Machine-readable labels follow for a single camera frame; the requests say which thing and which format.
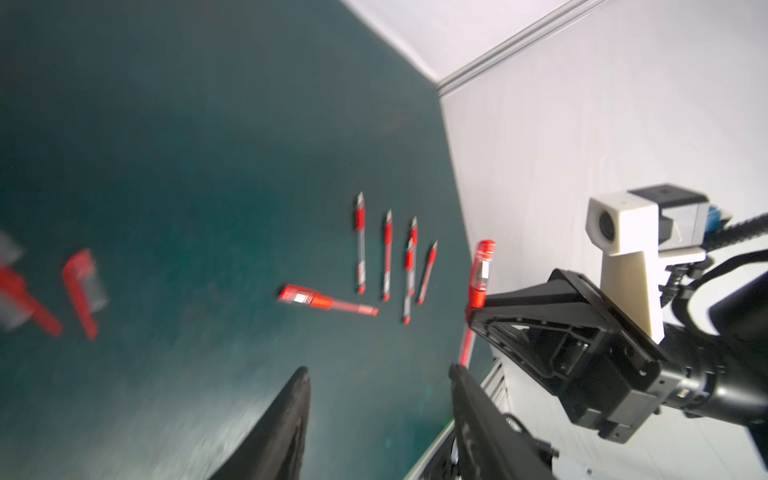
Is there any green table mat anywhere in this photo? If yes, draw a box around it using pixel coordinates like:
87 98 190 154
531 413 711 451
1 1 471 479

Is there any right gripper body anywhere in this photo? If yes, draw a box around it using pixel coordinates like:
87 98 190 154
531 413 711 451
558 327 767 444

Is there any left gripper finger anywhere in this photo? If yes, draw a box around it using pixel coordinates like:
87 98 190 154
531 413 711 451
449 364 554 479
468 269 660 396
211 367 311 479

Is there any red pen cap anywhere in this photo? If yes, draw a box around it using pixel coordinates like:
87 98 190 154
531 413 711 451
1 231 63 336
62 249 109 341
278 285 379 317

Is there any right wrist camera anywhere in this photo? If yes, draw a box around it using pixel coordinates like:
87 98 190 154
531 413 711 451
586 184 732 343

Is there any red pen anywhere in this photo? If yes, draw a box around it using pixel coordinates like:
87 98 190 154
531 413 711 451
403 238 414 325
417 241 438 305
459 240 496 367
406 216 418 296
355 192 366 295
382 210 393 302

